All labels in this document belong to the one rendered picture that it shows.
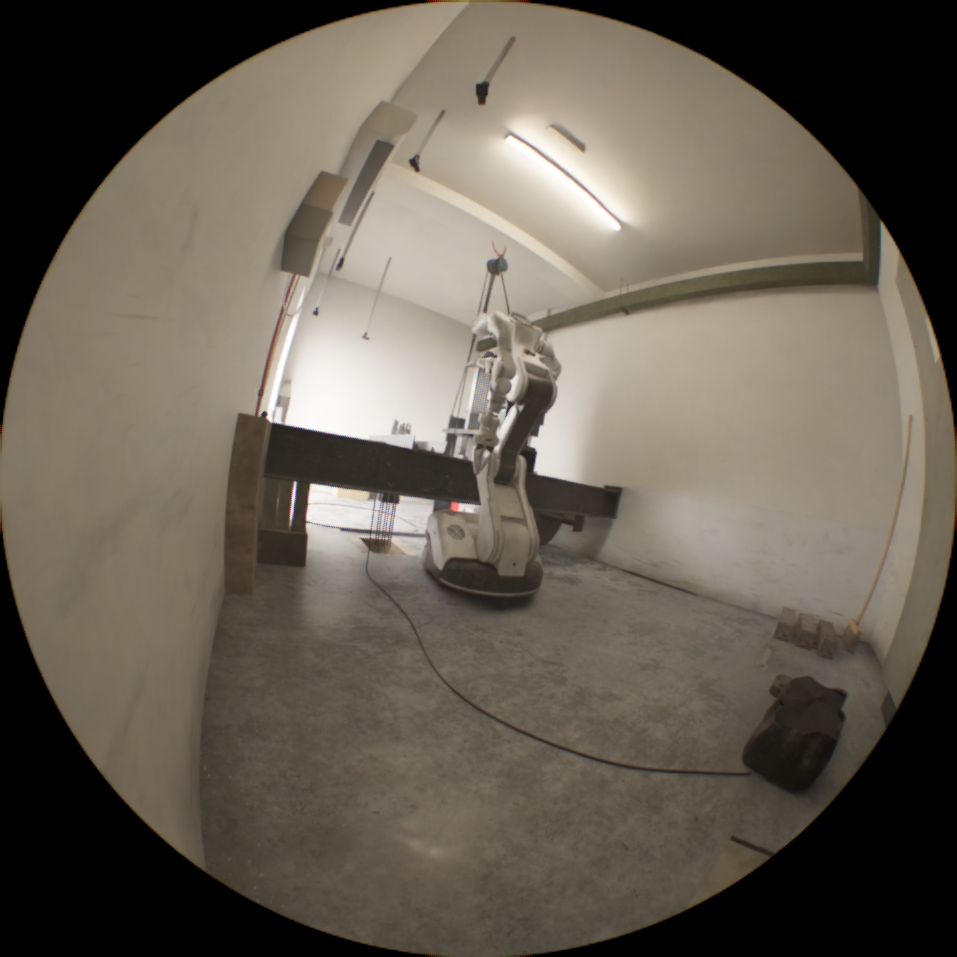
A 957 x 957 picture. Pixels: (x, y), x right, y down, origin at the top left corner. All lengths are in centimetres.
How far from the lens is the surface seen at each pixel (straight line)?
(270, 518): 165
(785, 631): 218
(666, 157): 272
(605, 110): 252
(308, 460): 166
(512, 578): 148
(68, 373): 29
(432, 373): 495
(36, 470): 28
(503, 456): 162
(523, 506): 158
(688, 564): 277
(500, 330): 145
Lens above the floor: 60
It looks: 1 degrees down
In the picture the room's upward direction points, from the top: 10 degrees clockwise
